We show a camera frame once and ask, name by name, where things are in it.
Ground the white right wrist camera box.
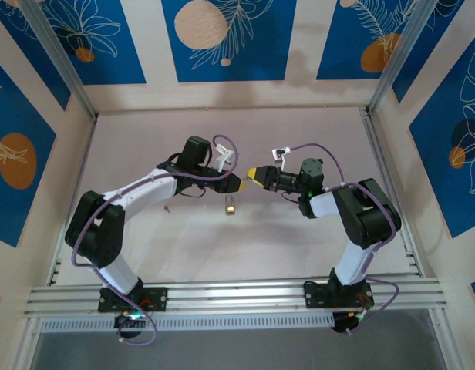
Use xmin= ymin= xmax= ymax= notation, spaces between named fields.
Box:
xmin=271 ymin=145 xmax=291 ymax=167

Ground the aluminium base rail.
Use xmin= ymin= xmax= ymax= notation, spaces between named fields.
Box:
xmin=23 ymin=274 xmax=450 ymax=319

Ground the aluminium side rail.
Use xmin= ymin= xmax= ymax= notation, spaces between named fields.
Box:
xmin=44 ymin=115 xmax=98 ymax=288
xmin=360 ymin=107 xmax=423 ymax=277

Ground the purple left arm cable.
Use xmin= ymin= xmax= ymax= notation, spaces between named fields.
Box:
xmin=70 ymin=133 xmax=239 ymax=347

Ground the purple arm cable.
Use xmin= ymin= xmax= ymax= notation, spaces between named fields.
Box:
xmin=285 ymin=143 xmax=401 ymax=337
xmin=70 ymin=133 xmax=239 ymax=347

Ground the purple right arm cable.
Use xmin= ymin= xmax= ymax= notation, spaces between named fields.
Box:
xmin=285 ymin=143 xmax=401 ymax=337

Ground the black base electronics box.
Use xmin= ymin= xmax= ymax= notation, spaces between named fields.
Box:
xmin=332 ymin=311 xmax=364 ymax=335
xmin=113 ymin=311 xmax=148 ymax=341

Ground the aluminium frame post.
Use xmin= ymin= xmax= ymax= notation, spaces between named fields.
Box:
xmin=366 ymin=0 xmax=443 ymax=115
xmin=17 ymin=0 xmax=99 ymax=121

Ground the white slotted cable duct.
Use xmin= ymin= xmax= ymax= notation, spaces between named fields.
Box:
xmin=39 ymin=311 xmax=335 ymax=333

